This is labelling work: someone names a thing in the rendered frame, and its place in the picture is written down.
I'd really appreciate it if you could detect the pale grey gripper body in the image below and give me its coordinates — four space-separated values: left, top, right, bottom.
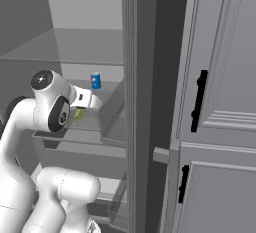
87 93 104 112

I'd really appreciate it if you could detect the yellow-green lemon wedge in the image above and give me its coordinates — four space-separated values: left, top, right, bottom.
73 109 85 122

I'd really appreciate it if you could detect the grey fridge door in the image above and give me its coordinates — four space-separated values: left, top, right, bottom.
99 0 148 233

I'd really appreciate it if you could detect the blue drink can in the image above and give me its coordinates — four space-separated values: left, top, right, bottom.
90 72 102 90

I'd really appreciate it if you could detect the dark grey cabinet side panel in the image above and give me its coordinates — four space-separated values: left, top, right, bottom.
145 0 192 233

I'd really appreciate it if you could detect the tall grey cupboard door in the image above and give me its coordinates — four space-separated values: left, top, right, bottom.
170 0 256 149

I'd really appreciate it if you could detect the short grey cupboard door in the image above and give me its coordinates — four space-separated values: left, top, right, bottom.
159 140 256 233

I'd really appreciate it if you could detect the long black cupboard handle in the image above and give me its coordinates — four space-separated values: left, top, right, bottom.
190 69 209 134

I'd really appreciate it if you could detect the short black cupboard handle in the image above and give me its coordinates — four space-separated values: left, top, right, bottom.
177 164 191 204

